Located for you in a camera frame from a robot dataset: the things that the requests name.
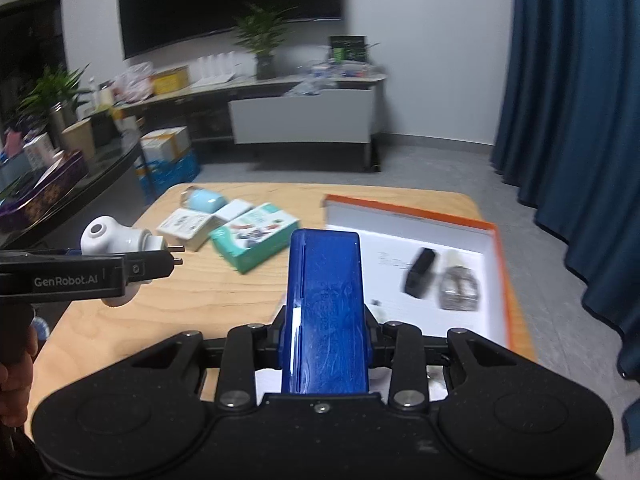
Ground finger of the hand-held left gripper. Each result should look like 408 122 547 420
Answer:
124 249 173 283

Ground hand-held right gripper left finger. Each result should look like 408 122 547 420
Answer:
131 307 288 408

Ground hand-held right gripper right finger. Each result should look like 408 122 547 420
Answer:
365 307 521 408

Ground white box with printed picture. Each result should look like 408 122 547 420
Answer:
156 209 216 252

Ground white plug-in device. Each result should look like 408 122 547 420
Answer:
80 216 186 307

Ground blue tin box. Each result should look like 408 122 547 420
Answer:
280 228 373 395

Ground black rectangular box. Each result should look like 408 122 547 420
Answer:
402 247 436 298

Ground orange and white cardboard box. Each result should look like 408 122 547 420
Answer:
320 194 536 361

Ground toothpick holder with blue lid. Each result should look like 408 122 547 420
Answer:
180 186 226 213

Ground plain white box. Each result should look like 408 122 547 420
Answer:
215 199 253 226

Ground teal and white carton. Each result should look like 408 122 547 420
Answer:
209 203 301 275

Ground person's left hand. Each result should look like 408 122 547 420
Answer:
0 325 38 428

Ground purple tin tray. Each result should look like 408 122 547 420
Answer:
0 150 88 233

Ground blue storage box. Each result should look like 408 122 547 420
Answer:
135 152 201 196

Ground round black coffee table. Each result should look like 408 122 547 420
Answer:
0 130 143 261

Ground white and yellow box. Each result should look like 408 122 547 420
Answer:
139 127 193 163

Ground white printed carton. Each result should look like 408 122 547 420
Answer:
22 132 56 168

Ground beige cup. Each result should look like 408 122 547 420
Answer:
61 120 96 161

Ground black container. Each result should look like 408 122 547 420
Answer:
92 110 118 148

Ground steel thermos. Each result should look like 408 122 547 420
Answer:
50 101 78 148

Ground white plastic bag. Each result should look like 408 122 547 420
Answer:
114 61 155 103

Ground long tv stand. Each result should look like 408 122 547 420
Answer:
107 67 388 151

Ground large leafy potted plant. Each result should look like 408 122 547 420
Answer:
17 62 93 126

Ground white router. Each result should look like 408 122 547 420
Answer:
192 52 236 86

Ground white rolling cabinet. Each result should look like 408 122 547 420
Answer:
228 85 386 173

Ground clear plastic wrappers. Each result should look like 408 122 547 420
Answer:
285 77 326 97

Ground potted plant in dark vase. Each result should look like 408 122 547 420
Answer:
231 2 296 81

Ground clutter of small packages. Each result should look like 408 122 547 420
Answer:
300 57 383 81

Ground blue curtain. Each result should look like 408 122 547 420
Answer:
490 0 640 361

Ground black and green box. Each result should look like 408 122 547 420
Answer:
328 35 368 64

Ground wall-mounted television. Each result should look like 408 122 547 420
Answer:
117 0 346 60

